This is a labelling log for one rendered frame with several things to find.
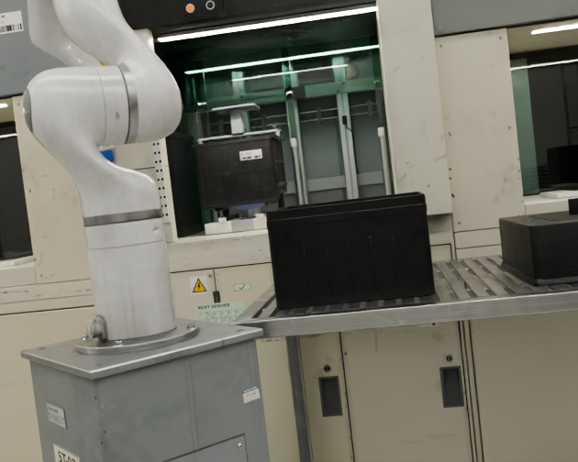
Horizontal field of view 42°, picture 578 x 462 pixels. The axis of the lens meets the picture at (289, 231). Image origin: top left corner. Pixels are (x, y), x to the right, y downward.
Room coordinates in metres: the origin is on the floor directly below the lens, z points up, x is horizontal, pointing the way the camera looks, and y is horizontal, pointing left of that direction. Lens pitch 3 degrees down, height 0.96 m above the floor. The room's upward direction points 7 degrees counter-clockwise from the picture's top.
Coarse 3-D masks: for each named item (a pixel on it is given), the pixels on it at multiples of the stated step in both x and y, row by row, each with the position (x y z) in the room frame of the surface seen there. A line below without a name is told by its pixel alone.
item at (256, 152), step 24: (240, 120) 2.12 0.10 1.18; (216, 144) 2.05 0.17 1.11; (240, 144) 2.04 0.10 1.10; (264, 144) 2.03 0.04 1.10; (216, 168) 2.05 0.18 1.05; (240, 168) 2.04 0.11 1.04; (264, 168) 2.03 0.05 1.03; (216, 192) 2.05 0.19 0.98; (240, 192) 2.04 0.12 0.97; (264, 192) 2.03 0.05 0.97
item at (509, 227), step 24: (528, 216) 1.45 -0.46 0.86; (552, 216) 1.36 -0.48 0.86; (576, 216) 1.30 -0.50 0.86; (504, 240) 1.46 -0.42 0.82; (528, 240) 1.26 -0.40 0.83; (552, 240) 1.23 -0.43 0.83; (576, 240) 1.22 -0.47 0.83; (504, 264) 1.49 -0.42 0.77; (528, 264) 1.27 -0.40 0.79; (552, 264) 1.23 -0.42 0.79; (576, 264) 1.22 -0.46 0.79
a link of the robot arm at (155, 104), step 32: (64, 0) 1.18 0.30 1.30; (96, 0) 1.17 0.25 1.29; (96, 32) 1.17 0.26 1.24; (128, 32) 1.17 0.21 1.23; (128, 64) 1.15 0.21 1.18; (160, 64) 1.16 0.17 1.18; (128, 96) 1.11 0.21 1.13; (160, 96) 1.13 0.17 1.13; (128, 128) 1.13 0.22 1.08; (160, 128) 1.15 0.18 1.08
